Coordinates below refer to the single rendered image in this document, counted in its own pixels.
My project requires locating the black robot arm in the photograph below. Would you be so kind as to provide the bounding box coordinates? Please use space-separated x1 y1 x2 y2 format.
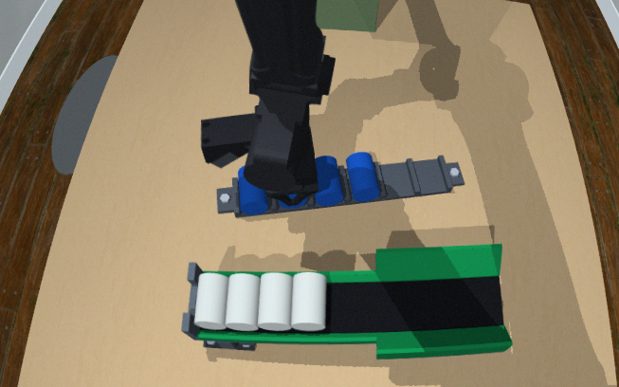
201 0 336 192

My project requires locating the grey ribbed rack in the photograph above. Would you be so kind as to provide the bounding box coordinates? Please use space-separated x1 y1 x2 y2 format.
235 159 451 218

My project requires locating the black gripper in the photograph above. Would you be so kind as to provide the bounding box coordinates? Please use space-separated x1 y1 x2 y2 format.
266 125 319 206

